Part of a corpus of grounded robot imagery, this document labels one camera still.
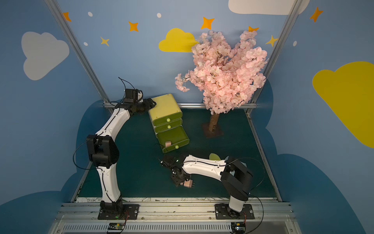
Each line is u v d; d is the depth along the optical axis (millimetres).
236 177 454
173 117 914
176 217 736
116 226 719
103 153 545
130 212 737
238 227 727
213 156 955
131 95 749
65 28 753
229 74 662
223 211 749
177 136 1017
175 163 608
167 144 981
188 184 820
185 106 1333
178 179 720
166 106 979
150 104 873
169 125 962
